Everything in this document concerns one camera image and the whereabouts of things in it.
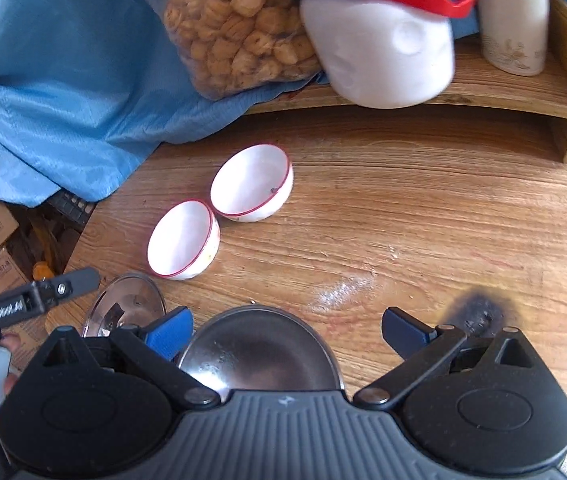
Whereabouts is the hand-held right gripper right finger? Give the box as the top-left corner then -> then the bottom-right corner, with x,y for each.
352,307 -> 555,408

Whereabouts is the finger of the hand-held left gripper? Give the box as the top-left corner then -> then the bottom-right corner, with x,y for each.
38,268 -> 100,306

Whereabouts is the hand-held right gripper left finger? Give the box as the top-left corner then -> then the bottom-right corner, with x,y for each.
27,306 -> 220,408

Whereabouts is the steel plate with sticker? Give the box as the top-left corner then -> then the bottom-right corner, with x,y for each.
82,272 -> 168,338

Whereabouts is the deep steel bowl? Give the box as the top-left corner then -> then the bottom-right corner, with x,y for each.
176,305 -> 347,396

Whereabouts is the white bowl red rim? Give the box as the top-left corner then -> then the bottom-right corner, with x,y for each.
146,200 -> 221,281

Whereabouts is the white red-rimmed bowl with mark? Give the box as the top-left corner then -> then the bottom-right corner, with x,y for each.
210,144 -> 295,223

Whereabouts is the tall printed cardboard box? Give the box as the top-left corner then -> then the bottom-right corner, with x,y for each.
0,250 -> 64,351

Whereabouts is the black keyboard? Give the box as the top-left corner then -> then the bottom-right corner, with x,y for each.
46,190 -> 96,226

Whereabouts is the blue cloth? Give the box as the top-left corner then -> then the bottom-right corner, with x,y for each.
0,0 -> 324,208

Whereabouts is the wooden desk shelf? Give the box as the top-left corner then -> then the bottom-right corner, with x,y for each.
243,0 -> 567,166

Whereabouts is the clear bag of cookies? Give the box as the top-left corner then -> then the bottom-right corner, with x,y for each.
130,0 -> 321,101

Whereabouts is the cream thermos flask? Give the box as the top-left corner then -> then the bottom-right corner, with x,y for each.
473,0 -> 550,77

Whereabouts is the white jug red handle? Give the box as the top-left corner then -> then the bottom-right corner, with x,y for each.
276,0 -> 477,110

